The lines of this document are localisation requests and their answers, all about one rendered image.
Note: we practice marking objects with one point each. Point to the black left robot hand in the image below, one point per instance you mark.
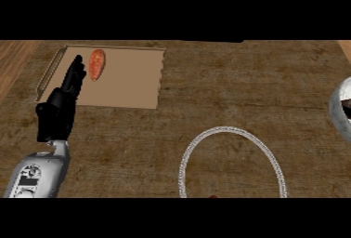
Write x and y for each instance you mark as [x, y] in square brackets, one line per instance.
[56, 117]

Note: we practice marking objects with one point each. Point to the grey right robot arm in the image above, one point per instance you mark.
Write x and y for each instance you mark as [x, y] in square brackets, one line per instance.
[336, 117]

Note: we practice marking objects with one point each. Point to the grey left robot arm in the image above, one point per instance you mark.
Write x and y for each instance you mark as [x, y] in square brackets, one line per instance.
[38, 173]

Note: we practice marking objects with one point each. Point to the orange cupcake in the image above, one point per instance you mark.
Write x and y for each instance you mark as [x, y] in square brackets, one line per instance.
[95, 65]

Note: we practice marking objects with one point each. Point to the white-rimmed clear bowl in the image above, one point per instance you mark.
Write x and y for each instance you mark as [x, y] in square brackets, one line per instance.
[185, 158]

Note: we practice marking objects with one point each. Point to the small red object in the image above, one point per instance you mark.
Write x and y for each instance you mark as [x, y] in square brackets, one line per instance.
[212, 196]

